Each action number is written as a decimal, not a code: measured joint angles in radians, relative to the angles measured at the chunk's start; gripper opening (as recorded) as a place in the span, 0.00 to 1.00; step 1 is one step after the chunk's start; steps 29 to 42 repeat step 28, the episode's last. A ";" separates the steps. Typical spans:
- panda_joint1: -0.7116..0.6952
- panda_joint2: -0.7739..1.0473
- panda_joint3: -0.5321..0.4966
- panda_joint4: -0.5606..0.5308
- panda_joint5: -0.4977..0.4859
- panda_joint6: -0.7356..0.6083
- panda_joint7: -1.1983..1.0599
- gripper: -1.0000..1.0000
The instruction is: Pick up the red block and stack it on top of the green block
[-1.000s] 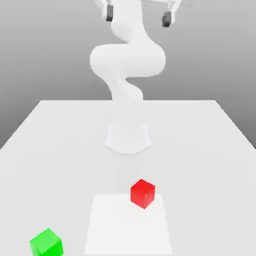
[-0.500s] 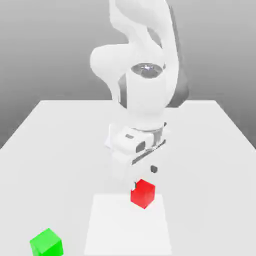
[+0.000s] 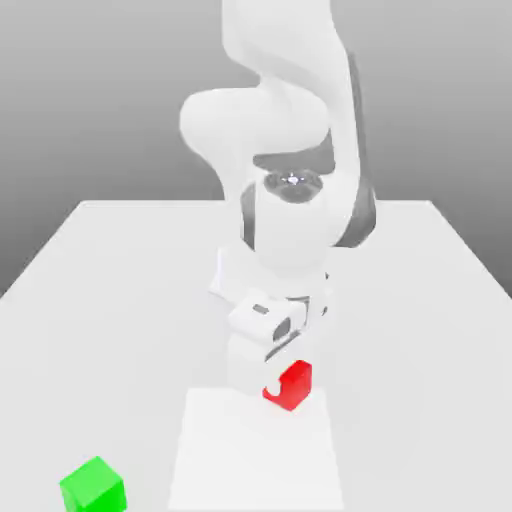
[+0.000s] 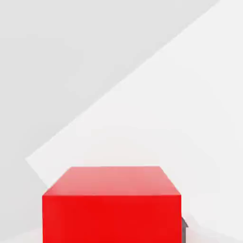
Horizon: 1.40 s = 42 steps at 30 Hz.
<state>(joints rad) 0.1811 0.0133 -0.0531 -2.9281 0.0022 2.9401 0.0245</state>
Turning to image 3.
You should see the small green cube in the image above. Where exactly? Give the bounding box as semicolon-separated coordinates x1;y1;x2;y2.
58;455;129;512

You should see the small red cube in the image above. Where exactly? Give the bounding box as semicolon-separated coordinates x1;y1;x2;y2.
261;358;314;413

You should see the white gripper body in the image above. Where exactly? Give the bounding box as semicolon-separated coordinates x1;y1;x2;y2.
226;329;310;397

